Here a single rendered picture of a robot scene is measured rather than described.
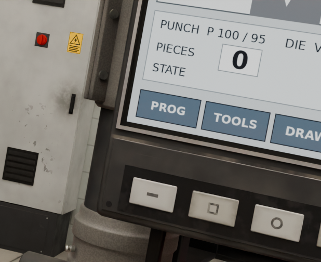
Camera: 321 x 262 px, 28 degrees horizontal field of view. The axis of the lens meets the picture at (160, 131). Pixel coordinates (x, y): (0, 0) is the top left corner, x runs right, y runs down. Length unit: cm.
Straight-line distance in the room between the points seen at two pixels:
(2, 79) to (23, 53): 25
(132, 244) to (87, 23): 425
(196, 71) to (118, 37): 16
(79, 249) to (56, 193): 423
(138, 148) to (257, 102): 10
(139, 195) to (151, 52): 12
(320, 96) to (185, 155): 11
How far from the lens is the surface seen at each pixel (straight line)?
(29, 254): 61
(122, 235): 66
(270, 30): 51
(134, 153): 53
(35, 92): 495
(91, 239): 67
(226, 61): 51
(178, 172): 52
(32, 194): 498
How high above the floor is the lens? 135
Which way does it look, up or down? 3 degrees down
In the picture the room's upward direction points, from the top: 10 degrees clockwise
